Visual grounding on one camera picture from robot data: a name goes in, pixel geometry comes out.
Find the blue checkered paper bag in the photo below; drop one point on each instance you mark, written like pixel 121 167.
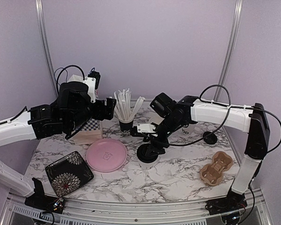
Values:
pixel 90 133

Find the bundle of wrapped white straws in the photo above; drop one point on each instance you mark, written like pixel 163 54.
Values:
pixel 123 109

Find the black floral square plate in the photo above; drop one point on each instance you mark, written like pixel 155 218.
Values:
pixel 68 174

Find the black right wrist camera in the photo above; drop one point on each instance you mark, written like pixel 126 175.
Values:
pixel 163 105

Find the brown cardboard cup carrier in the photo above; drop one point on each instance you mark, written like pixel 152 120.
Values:
pixel 212 173

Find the white paper coffee cup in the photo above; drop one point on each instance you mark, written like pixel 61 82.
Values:
pixel 147 166
pixel 188 129

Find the stack of white paper cups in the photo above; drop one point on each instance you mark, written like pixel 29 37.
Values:
pixel 155 120

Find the stack of black lids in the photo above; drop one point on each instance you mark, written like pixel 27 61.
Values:
pixel 210 138

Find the aluminium frame post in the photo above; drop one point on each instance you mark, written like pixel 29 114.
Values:
pixel 45 43
pixel 232 41

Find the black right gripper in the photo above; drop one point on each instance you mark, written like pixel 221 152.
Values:
pixel 155 143

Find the pink round plate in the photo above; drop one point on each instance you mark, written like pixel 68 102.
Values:
pixel 106 155

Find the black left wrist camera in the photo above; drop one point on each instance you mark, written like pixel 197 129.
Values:
pixel 79 89

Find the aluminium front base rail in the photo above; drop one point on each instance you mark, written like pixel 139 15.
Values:
pixel 84 212

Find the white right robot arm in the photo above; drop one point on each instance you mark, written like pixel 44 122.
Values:
pixel 175 177

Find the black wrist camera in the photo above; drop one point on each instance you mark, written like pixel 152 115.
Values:
pixel 79 89
pixel 163 105

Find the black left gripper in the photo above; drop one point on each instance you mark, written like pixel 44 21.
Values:
pixel 100 113

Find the left aluminium frame post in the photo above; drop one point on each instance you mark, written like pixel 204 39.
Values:
pixel 45 43

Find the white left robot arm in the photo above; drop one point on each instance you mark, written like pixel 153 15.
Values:
pixel 18 155

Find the black cup holding straws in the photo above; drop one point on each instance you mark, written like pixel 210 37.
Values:
pixel 126 126

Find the right aluminium frame post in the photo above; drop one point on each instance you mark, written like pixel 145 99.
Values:
pixel 232 41

